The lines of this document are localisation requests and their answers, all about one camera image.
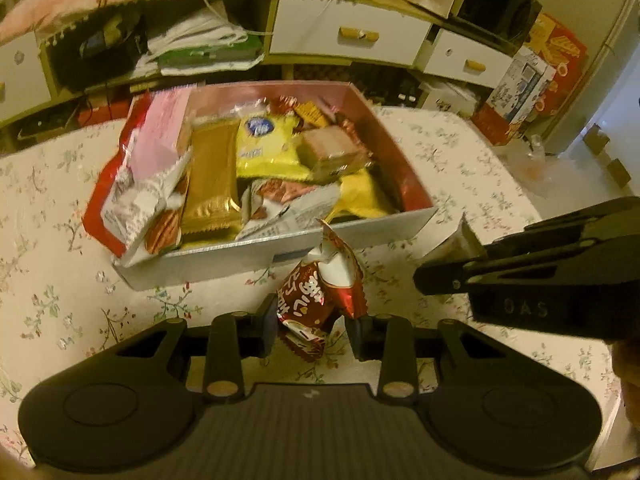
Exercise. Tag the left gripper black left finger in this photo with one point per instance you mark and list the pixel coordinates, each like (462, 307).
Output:
(264, 327)

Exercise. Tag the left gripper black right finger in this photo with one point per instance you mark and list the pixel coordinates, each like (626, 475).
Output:
(365, 337)

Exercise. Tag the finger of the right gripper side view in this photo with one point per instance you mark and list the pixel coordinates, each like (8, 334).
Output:
(440, 277)

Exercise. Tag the silver foil snack pack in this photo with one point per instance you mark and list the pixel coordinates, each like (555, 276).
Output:
(462, 245)

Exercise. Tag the red snack wrapper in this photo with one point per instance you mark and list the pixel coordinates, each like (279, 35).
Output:
(325, 284)

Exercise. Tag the pink snack pack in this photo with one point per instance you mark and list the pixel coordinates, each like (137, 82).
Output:
(156, 146)

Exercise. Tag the person's right hand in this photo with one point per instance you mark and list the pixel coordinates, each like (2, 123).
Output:
(625, 361)

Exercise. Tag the pink cardboard box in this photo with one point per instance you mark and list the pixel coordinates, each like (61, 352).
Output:
(281, 218)

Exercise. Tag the yellow snack pack right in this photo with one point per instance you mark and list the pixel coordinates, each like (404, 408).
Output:
(361, 197)

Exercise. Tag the gold foil snack pack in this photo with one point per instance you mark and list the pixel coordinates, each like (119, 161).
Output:
(212, 202)

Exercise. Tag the brown wafer snack pack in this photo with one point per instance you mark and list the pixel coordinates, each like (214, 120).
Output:
(330, 153)

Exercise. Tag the yellow pack blue logo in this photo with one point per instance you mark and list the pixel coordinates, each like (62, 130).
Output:
(266, 148)

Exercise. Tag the large red snack bag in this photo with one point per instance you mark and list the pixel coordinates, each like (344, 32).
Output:
(138, 221)

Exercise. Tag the floral tablecloth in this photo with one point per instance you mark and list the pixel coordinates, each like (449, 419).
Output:
(62, 301)

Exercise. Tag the red orange carton box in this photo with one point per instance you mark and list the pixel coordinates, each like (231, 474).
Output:
(557, 45)

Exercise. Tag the far right white drawer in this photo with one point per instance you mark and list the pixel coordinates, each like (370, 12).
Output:
(456, 57)

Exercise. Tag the black microwave oven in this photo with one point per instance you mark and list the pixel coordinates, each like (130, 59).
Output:
(504, 22)

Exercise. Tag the stack of papers and folders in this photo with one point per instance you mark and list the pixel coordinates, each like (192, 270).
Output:
(204, 41)

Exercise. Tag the left white drawer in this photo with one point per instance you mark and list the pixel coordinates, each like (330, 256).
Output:
(23, 81)

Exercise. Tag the white drawer with wooden handle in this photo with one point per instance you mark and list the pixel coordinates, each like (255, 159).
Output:
(347, 29)

